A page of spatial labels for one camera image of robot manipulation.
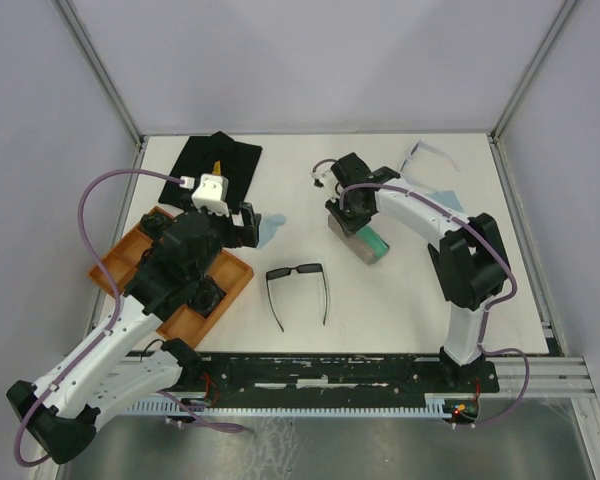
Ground grey glasses case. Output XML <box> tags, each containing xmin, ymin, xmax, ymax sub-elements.
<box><xmin>327</xmin><ymin>215</ymin><xmax>390</xmax><ymax>265</ymax></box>

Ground black sunglasses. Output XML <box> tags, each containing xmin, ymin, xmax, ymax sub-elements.
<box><xmin>264</xmin><ymin>262</ymin><xmax>331</xmax><ymax>333</ymax></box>

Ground blue cleaning cloth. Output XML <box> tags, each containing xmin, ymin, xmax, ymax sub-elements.
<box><xmin>426</xmin><ymin>190</ymin><xmax>464</xmax><ymax>213</ymax></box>

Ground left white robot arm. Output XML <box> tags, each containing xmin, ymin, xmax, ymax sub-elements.
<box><xmin>6</xmin><ymin>202</ymin><xmax>262</xmax><ymax>465</ymax></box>

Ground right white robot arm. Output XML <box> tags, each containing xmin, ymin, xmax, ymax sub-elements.
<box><xmin>311</xmin><ymin>153</ymin><xmax>518</xmax><ymax>391</ymax></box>

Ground lavender sunglasses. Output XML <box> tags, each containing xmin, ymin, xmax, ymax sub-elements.
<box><xmin>398</xmin><ymin>140</ymin><xmax>461</xmax><ymax>176</ymax></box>

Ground crumpled blue cloth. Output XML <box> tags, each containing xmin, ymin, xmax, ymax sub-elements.
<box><xmin>256</xmin><ymin>214</ymin><xmax>287</xmax><ymax>250</ymax></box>

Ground black item in tray rear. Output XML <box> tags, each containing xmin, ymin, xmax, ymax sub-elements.
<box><xmin>140</xmin><ymin>211</ymin><xmax>173</xmax><ymax>240</ymax></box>

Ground black round item in tray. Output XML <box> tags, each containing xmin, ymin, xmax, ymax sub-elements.
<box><xmin>187</xmin><ymin>276</ymin><xmax>226</xmax><ymax>318</ymax></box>

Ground black folded cloth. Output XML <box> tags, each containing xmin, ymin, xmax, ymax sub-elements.
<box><xmin>170</xmin><ymin>131</ymin><xmax>262</xmax><ymax>214</ymax></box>

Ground black rectangular case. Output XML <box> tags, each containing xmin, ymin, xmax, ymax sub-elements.
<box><xmin>427</xmin><ymin>243</ymin><xmax>451</xmax><ymax>302</ymax></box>

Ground orange divided tray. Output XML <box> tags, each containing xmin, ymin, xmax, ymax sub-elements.
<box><xmin>101</xmin><ymin>207</ymin><xmax>254</xmax><ymax>348</ymax></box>

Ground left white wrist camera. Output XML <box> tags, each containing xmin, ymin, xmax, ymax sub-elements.
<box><xmin>191</xmin><ymin>174</ymin><xmax>230</xmax><ymax>217</ymax></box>

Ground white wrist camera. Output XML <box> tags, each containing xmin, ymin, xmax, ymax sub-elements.
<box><xmin>191</xmin><ymin>174</ymin><xmax>230</xmax><ymax>217</ymax></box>
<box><xmin>311</xmin><ymin>168</ymin><xmax>338</xmax><ymax>190</ymax></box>

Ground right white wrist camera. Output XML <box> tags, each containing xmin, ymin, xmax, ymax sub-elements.
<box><xmin>311</xmin><ymin>168</ymin><xmax>338</xmax><ymax>190</ymax></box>

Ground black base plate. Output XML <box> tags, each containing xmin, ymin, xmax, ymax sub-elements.
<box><xmin>168</xmin><ymin>352</ymin><xmax>500</xmax><ymax>401</ymax></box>

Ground white slotted cable duct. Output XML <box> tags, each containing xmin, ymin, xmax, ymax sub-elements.
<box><xmin>125</xmin><ymin>389</ymin><xmax>459</xmax><ymax>419</ymax></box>

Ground left aluminium frame post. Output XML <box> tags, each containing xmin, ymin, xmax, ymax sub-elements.
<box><xmin>54</xmin><ymin>0</ymin><xmax>146</xmax><ymax>146</ymax></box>

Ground aluminium frame post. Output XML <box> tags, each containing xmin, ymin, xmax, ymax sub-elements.
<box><xmin>489</xmin><ymin>0</ymin><xmax>581</xmax><ymax>141</ymax></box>
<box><xmin>54</xmin><ymin>0</ymin><xmax>146</xmax><ymax>146</ymax></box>

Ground right aluminium frame post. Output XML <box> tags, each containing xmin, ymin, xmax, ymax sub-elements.
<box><xmin>489</xmin><ymin>0</ymin><xmax>581</xmax><ymax>141</ymax></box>

